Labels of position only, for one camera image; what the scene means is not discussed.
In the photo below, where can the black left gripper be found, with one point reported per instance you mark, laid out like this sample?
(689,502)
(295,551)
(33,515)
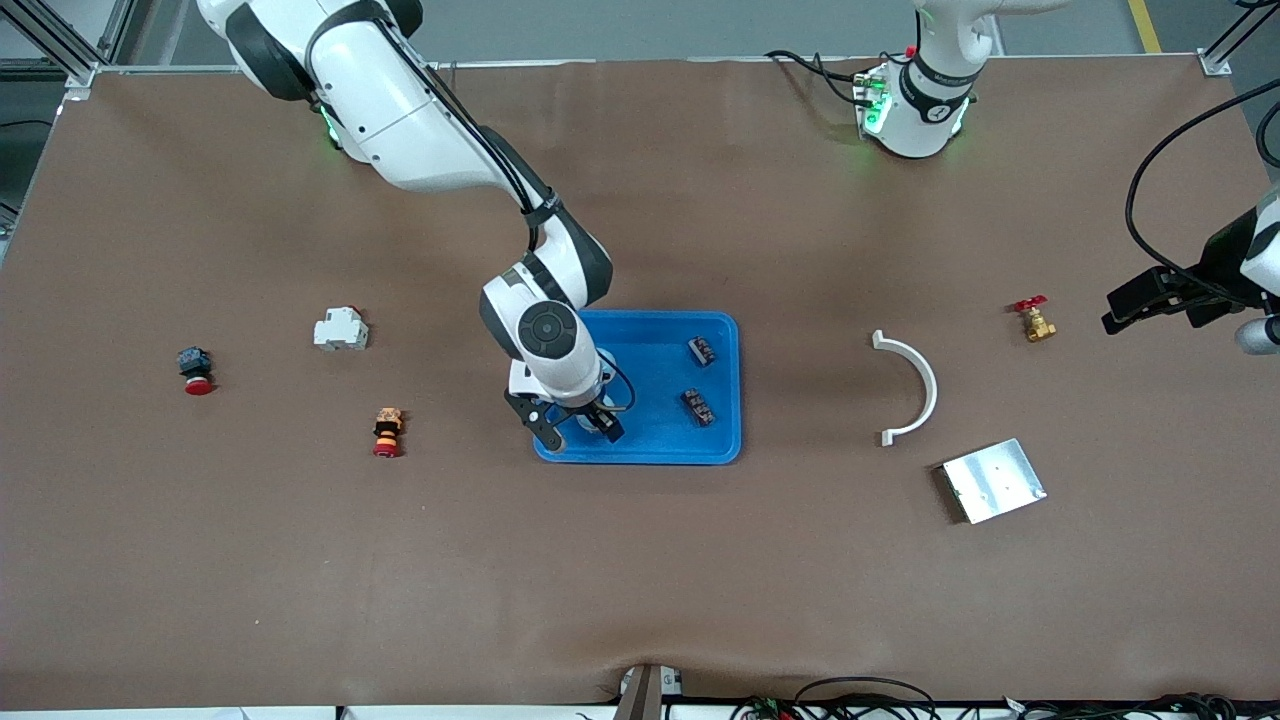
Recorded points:
(1216,264)

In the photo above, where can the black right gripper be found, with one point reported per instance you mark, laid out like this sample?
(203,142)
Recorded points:
(598,412)

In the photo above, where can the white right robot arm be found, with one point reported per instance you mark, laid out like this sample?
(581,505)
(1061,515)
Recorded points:
(400,110)

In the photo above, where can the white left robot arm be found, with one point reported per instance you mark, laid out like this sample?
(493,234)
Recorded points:
(915,130)

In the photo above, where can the blue plastic tray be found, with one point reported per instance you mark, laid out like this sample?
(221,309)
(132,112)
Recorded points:
(660,440)

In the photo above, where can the brown table mat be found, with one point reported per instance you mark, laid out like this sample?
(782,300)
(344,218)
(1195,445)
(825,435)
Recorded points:
(640,560)

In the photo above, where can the red emergency stop orange body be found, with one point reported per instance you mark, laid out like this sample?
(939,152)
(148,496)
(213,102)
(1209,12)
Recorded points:
(388,430)

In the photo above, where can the aluminium plate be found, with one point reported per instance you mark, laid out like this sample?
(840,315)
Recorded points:
(995,482)

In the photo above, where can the white circuit breaker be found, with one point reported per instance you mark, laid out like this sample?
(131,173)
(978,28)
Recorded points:
(340,332)

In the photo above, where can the red push button black base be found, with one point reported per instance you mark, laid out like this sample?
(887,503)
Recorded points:
(195,362)

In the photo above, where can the aluminium frame post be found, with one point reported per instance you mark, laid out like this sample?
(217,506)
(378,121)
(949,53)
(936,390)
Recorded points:
(1213,62)
(82,78)

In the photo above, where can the white curved plastic bracket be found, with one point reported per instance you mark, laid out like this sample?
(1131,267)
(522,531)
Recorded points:
(930,385)

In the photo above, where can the metal table edge bracket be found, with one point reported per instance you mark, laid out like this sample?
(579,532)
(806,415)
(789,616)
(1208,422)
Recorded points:
(640,695)

